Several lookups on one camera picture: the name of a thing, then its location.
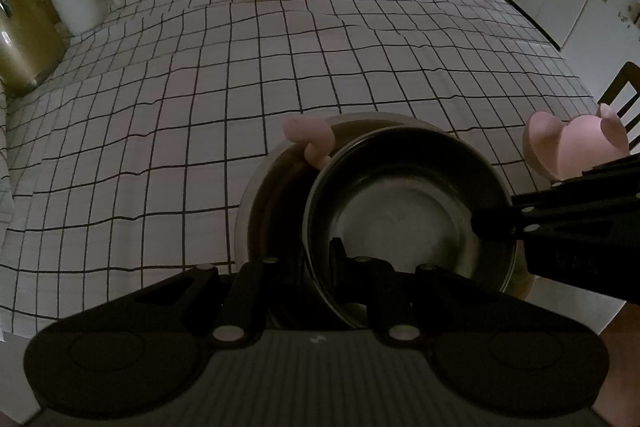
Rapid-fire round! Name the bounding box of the small steel bowl pink rim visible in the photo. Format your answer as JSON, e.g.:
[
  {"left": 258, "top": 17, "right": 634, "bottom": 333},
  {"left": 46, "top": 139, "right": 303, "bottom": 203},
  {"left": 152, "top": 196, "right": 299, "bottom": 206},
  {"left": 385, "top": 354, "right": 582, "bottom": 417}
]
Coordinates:
[{"left": 283, "top": 115, "right": 516, "bottom": 326}]

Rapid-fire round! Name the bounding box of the large stainless steel bowl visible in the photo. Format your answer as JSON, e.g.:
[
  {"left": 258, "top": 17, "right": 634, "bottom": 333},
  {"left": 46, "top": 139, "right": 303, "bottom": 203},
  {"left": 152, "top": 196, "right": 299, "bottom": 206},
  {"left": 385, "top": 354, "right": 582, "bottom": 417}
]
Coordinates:
[{"left": 233, "top": 110, "right": 536, "bottom": 303}]

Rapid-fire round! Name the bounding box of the person right hand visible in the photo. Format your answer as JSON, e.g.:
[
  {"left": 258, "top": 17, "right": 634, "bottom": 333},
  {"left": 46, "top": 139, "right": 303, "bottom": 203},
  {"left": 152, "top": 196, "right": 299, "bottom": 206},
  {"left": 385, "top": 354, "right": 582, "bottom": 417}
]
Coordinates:
[{"left": 594, "top": 303, "right": 640, "bottom": 427}]

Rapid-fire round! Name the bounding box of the dark wooden chair right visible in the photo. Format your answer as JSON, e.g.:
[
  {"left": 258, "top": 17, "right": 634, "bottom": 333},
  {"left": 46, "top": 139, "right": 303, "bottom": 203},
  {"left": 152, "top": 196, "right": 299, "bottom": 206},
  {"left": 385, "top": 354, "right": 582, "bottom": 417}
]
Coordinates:
[{"left": 598, "top": 62, "right": 640, "bottom": 150}]

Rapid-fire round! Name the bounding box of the checkered white tablecloth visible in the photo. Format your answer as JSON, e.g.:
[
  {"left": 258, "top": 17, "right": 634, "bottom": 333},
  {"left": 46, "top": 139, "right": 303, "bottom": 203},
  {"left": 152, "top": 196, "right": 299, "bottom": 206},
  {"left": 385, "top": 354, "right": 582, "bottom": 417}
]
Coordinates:
[{"left": 1, "top": 0, "right": 597, "bottom": 338}]

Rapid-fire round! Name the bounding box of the gold thermos carafe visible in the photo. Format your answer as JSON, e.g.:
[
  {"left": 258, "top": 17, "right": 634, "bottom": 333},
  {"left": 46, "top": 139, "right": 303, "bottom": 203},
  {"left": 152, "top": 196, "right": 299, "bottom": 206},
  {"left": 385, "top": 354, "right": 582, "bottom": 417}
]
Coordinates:
[{"left": 0, "top": 0, "right": 65, "bottom": 96}]

